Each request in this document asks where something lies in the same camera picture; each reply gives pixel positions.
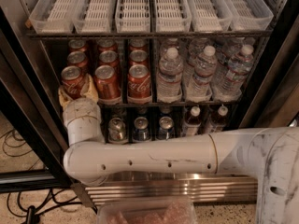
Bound front left water bottle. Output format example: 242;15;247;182
157;48;183;97

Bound brown drink bottle right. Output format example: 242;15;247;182
204;105;228;133

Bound back middle water bottle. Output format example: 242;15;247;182
188;38;209;59

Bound fridge door left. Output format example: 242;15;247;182
0;10;72;192

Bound blue can bottom right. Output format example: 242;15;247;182
157;116;174;140

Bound brown drink bottle left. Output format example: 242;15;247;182
181;105;202;137

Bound brown drink bottle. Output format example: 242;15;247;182
204;105;228;133
181;105;202;137

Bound water bottle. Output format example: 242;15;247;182
160;38;179;56
217;37;245;65
157;48;183;97
217;45;254;96
188;38;209;59
187;46;218;97

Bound front middle water bottle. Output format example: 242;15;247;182
187;46;218;97

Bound blue can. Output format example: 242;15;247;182
157;116;174;140
133;117;150;142

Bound blue can bottom left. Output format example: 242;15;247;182
133;117;150;142

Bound fridge door right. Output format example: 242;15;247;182
238;16;299;128

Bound second row right coke can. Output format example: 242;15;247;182
129;49;149;66

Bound back left water bottle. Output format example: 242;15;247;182
160;38;179;56

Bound second row coke can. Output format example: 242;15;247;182
98;50;120;72
67;51;90;73
129;49;149;66

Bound back right water bottle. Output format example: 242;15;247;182
217;37;245;65

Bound second row middle coke can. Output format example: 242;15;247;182
98;50;120;72

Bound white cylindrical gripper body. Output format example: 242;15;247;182
63;98;105;146

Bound clear plastic container bottom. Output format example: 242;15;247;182
96;196;198;224

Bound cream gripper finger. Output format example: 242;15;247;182
58;86;73;108
81;74;98;103

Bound second row left coke can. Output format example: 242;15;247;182
67;51;90;73

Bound black floor cables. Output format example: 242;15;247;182
0;128;98;224

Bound front right water bottle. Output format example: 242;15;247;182
217;45;254;96

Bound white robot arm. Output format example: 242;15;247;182
63;97;299;224

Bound fridge door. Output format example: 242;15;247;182
238;16;299;128
0;10;72;192

